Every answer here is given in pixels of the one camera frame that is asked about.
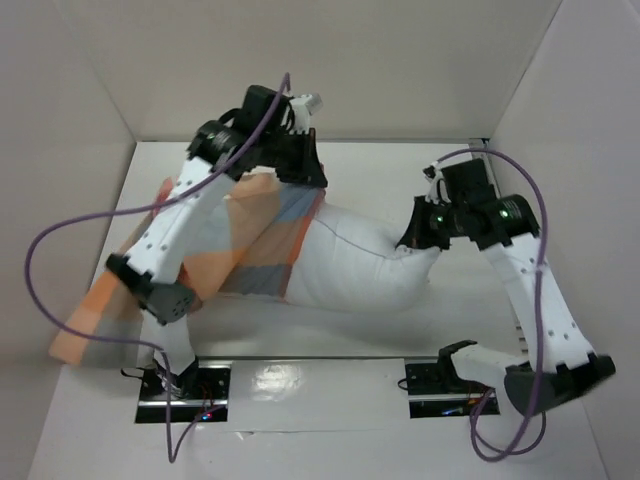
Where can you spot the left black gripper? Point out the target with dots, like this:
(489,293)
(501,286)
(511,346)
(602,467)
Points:
(307,170)

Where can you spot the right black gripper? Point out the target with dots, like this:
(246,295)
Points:
(426,220)

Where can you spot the white pillow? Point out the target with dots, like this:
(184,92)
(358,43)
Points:
(352,263)

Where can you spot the checkered orange grey pillowcase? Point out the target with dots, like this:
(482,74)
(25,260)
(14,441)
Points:
(247,243)

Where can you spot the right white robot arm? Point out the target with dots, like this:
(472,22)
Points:
(562,365)

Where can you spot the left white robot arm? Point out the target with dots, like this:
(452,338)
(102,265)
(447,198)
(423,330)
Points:
(147,266)

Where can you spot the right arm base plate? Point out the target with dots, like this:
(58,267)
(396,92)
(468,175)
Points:
(433,388)

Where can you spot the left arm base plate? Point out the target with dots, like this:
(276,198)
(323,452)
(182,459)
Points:
(206,399)

